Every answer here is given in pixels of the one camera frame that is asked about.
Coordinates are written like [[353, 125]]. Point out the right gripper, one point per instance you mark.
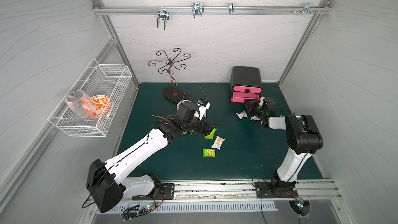
[[253, 108]]

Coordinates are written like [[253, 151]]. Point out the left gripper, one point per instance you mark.
[[207, 126]]

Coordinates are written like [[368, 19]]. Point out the white cookie packet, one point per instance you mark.
[[255, 118], [217, 143], [242, 115]]

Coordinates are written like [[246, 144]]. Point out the pink drawer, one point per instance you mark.
[[244, 89], [240, 97]]

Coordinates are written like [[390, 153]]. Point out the pink top drawer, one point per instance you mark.
[[244, 89]]

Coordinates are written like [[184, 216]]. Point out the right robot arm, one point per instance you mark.
[[303, 139]]

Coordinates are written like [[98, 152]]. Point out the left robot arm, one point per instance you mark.
[[108, 181]]

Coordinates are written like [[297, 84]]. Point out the black pink drawer cabinet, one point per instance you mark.
[[245, 76]]

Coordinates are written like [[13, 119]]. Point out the green cookie packet centre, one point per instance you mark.
[[211, 135]]

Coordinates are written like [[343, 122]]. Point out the green cookie packet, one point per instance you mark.
[[211, 135], [208, 153], [188, 132]]

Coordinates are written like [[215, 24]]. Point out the green cookie packet left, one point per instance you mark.
[[188, 132]]

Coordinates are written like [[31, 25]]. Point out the green cookie packet lower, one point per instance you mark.
[[208, 153]]

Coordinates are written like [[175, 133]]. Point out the white woven basket bowl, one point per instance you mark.
[[182, 101]]

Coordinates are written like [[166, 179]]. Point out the metal scroll jewelry stand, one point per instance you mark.
[[172, 93]]

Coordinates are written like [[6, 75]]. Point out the white vent grille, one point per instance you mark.
[[216, 207]]

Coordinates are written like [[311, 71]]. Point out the small metal hook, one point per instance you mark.
[[231, 9]]

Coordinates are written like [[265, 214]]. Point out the orange patterned bowl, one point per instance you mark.
[[96, 106]]

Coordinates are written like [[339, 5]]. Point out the metal hook clamp middle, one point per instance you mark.
[[197, 9]]

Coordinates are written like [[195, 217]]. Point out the metal hook clamp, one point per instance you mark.
[[197, 9], [163, 17]]

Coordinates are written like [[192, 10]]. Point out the metal hook clamp left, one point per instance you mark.
[[163, 17]]

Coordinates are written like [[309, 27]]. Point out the clear glass cup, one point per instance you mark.
[[81, 103]]

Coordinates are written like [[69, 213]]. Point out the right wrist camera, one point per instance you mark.
[[262, 101]]

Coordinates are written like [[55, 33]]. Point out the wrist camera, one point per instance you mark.
[[203, 106], [262, 101]]

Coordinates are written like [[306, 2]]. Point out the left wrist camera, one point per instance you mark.
[[203, 106]]

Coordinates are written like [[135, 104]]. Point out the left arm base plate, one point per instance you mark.
[[163, 191]]

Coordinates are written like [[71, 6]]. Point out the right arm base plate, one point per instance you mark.
[[268, 190]]

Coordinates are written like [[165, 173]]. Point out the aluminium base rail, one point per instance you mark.
[[229, 190]]

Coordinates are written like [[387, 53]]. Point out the metal bracket right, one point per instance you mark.
[[306, 10]]

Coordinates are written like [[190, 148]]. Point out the white wire wall basket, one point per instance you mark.
[[111, 80]]

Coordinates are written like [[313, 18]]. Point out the horizontal aluminium rail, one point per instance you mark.
[[208, 10]]

